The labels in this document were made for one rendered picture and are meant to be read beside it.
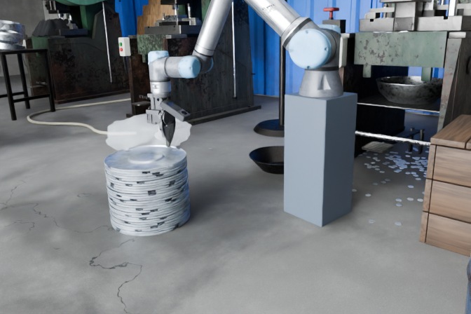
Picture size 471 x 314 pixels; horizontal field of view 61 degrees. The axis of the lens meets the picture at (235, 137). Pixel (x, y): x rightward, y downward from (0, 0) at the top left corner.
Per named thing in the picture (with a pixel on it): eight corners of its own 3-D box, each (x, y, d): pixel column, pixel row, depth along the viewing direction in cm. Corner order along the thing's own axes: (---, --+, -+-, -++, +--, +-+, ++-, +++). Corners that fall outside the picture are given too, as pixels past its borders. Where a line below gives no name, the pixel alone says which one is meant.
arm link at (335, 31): (342, 64, 140) (344, 24, 137) (335, 67, 128) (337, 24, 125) (308, 63, 145) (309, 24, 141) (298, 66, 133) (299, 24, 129)
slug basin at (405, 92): (437, 109, 176) (439, 87, 173) (362, 101, 198) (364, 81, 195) (457, 98, 200) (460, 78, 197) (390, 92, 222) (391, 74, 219)
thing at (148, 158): (202, 157, 144) (202, 155, 144) (131, 179, 125) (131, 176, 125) (157, 142, 164) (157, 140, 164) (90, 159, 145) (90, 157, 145)
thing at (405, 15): (409, 31, 164) (413, -4, 160) (376, 31, 173) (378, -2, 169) (429, 29, 182) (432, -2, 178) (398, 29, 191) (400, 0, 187)
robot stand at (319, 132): (321, 227, 140) (326, 100, 128) (283, 211, 153) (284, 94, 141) (351, 212, 151) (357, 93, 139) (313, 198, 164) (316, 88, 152)
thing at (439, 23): (461, 30, 164) (462, 15, 163) (357, 31, 194) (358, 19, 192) (478, 29, 186) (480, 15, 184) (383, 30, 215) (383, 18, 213)
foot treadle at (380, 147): (382, 162, 170) (383, 151, 169) (360, 158, 176) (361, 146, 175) (427, 134, 212) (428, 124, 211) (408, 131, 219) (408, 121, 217)
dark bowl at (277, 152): (287, 183, 179) (287, 169, 177) (236, 169, 199) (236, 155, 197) (321, 165, 201) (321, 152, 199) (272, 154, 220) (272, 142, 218)
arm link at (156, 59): (162, 52, 142) (142, 52, 145) (164, 83, 145) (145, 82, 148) (174, 50, 149) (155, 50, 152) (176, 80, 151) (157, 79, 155)
